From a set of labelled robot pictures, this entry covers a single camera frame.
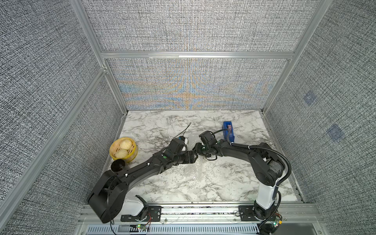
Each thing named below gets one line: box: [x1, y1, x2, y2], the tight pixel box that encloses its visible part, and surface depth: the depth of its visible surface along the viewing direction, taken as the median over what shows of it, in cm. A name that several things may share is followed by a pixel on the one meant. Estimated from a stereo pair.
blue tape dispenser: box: [221, 120, 235, 144], surface depth 103 cm
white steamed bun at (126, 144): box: [119, 138, 133, 150], surface depth 96 cm
